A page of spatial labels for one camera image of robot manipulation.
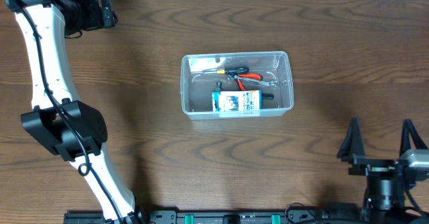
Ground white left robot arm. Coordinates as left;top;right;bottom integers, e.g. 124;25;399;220
5;0;148;223

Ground blue white screwdriver box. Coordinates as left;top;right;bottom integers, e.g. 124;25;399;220
212;90;262;112

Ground small black-handled hammer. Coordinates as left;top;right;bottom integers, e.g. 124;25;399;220
215;81;274;100

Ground silver combination wrench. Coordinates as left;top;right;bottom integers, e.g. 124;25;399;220
227;75;279;87

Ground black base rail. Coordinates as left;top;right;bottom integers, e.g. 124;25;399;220
63;206;400;224

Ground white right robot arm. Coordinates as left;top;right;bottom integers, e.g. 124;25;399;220
320;118;428;223

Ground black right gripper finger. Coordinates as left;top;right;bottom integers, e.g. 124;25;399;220
400;119;428;156
336;118;365;160

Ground red-handled pliers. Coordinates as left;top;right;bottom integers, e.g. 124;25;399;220
229;73;263;91

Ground black yellow screwdriver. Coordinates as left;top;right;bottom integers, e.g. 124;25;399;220
202;67;249;75

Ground clear plastic container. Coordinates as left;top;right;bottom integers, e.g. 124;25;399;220
180;51;294;120

